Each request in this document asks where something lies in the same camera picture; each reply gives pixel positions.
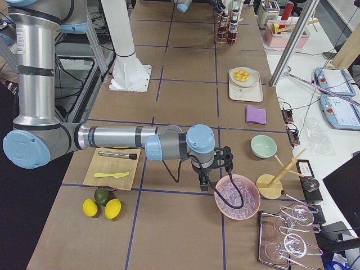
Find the purple folded cloth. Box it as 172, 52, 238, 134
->
246, 105, 267, 125

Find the yellow lemon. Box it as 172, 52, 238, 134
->
105, 199, 122, 220
82, 199, 98, 217

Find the bamboo cutting board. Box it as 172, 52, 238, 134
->
83, 148, 141, 190

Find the pink bowl of ice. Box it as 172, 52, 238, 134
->
214, 174, 260, 220

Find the green lime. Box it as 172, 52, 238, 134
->
94, 187, 111, 206

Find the yellow lemon right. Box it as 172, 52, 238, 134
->
105, 199, 122, 220

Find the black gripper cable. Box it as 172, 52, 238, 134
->
163, 154, 244, 209

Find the steel measuring cup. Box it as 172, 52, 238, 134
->
303, 177, 320, 192

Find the crumpled clear plastic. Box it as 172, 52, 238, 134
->
301, 118, 335, 156

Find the upper wine glass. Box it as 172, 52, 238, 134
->
279, 204, 320, 234

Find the beige rabbit tray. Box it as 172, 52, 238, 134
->
228, 71, 263, 102

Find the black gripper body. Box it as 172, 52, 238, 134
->
190, 146, 233, 180
214, 0, 227, 14

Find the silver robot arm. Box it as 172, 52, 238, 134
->
173, 0, 230, 15
3, 1, 233, 191

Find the yellow lemon left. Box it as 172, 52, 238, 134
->
82, 199, 98, 217

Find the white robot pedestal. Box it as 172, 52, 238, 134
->
101, 0, 152, 92

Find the copper wire bottle rack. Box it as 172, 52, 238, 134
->
213, 0, 244, 45

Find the pink storage bin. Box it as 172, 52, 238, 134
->
265, 21, 311, 48

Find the black digital scale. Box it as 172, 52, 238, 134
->
296, 159, 323, 204

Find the aluminium frame post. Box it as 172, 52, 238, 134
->
269, 0, 319, 87

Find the wine glass rack tray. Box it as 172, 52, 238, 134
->
256, 204, 323, 268

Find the upper teach pendant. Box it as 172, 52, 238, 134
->
314, 67, 356, 97

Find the wooden mug tree stand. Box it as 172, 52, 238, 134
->
256, 148, 306, 200

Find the lower wine glass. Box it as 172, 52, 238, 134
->
264, 233, 307, 262

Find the dark tea bottle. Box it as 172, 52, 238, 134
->
217, 11, 228, 40
227, 9, 239, 44

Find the mint green bowl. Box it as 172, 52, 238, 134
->
250, 134, 277, 159

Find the glazed donut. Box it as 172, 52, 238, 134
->
233, 70, 250, 82

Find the yellow plastic knife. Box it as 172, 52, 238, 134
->
94, 172, 130, 178

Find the teach pendant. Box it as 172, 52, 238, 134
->
314, 67, 356, 97
320, 94, 359, 131

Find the lower teach pendant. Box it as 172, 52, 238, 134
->
320, 94, 359, 131

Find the beige round plate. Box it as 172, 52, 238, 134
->
229, 67, 260, 87

